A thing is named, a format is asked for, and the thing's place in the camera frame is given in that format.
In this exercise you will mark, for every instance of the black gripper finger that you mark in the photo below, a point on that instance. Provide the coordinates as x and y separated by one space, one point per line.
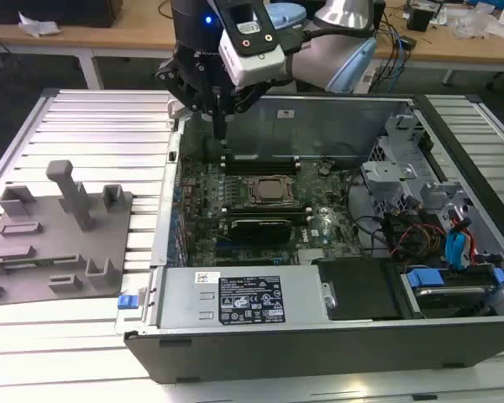
245 98
172 75

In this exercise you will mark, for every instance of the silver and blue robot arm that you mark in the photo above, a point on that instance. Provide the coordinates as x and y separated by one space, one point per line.
315 63

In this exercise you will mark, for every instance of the black RAM slot bank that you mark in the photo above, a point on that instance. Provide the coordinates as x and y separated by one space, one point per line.
260 168
264 215

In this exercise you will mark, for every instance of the wooden desk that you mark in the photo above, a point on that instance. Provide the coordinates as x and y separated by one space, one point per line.
130 35

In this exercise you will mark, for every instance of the CPU socket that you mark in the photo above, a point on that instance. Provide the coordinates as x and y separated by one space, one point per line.
247 191

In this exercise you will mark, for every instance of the silver CPU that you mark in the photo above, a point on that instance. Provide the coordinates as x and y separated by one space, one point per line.
271 189

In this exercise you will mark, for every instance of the silver coin cell battery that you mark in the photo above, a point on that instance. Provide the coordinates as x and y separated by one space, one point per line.
324 169

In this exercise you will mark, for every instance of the white power strip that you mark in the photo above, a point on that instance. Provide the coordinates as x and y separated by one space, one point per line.
366 80

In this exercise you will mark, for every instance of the large black box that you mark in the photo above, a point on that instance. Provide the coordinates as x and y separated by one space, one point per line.
67 12

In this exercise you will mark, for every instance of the black graphics card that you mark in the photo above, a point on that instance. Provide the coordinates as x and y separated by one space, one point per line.
260 233

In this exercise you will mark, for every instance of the crumpled white paper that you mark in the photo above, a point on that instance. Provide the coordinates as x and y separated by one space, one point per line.
38 25

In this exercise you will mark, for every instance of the green motherboard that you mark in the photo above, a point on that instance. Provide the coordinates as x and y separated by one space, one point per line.
319 235

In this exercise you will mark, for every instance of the tall black speaker box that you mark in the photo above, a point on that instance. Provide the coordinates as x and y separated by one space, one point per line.
379 12

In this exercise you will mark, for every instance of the silver metal drive cage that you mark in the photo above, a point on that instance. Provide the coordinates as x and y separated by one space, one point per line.
386 176

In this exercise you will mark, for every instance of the small silver heatsink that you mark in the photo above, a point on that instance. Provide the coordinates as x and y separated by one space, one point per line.
311 256

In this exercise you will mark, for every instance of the small black adapter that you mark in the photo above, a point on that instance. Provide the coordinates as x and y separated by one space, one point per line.
408 43

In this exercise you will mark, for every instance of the small black box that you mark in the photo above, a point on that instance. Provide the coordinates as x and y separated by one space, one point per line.
421 20

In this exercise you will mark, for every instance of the grey parts rack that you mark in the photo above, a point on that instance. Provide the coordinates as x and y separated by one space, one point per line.
59 235

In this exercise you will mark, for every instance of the grey power supply unit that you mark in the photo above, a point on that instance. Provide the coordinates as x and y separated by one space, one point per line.
185 298

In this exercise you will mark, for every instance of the black plastic shroud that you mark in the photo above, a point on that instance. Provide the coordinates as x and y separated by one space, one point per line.
357 289

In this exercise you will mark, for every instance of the blue case latch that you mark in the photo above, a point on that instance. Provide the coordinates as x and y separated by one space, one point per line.
126 302

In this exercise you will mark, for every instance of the clear plastic bag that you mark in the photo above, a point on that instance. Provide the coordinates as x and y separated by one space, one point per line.
474 21

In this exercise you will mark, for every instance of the hard disk in blue carrier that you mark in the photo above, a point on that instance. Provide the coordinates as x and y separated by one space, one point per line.
426 280

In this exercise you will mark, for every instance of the open black PC case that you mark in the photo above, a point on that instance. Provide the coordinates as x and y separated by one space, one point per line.
319 357

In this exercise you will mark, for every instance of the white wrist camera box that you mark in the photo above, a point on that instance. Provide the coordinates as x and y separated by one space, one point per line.
252 59

